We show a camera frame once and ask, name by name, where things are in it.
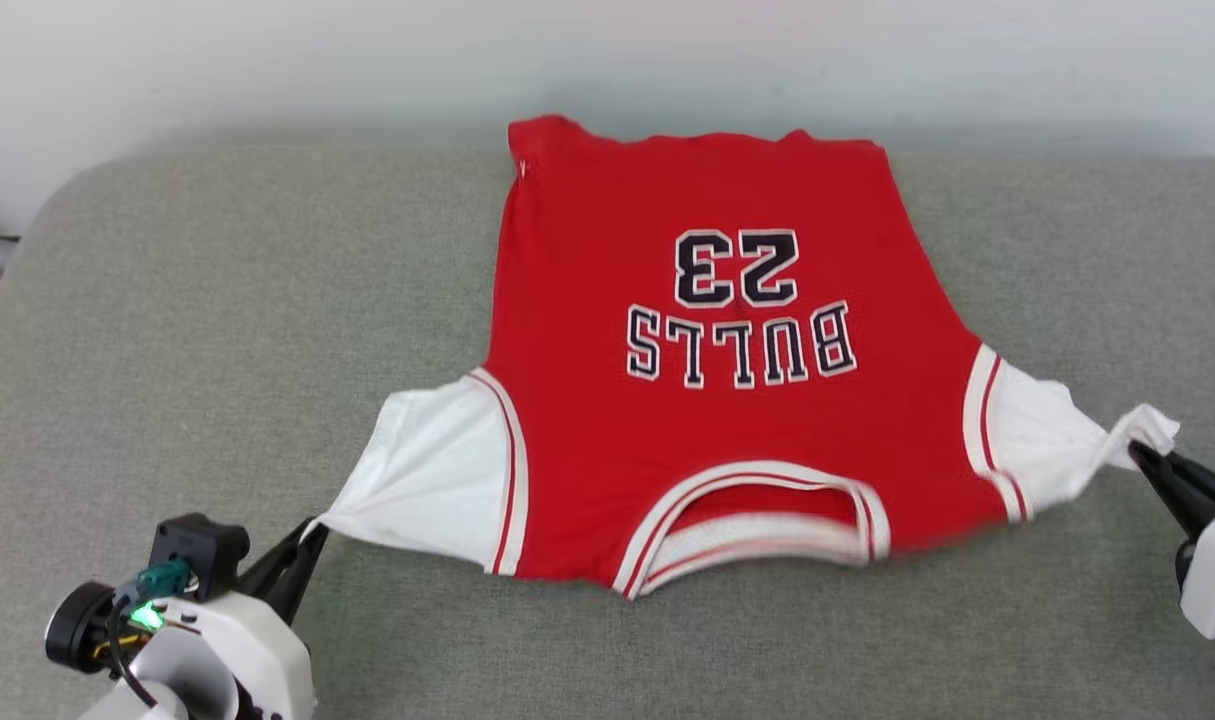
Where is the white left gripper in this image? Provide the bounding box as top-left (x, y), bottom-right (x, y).
top-left (162, 520), bottom-right (328, 720)

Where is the red and white basketball jersey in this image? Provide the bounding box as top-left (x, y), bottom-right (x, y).
top-left (312, 113), bottom-right (1181, 601)

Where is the teal left cable connector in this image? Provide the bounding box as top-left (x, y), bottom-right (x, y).
top-left (115, 560), bottom-right (193, 611)

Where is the thin black cable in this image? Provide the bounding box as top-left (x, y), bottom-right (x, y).
top-left (105, 595), bottom-right (158, 711)

